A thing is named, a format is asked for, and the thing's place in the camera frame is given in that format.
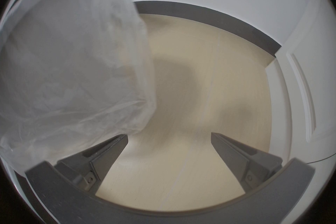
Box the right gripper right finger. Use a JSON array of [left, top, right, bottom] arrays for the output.
[[211, 132, 283, 195]]

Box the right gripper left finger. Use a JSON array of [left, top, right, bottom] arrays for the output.
[[54, 134, 128, 195]]

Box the clear plastic bag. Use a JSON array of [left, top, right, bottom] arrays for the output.
[[0, 0, 158, 173]]

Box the white door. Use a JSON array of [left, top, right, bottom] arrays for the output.
[[265, 0, 336, 166]]

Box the black cable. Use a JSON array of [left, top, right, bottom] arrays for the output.
[[307, 153, 336, 165]]

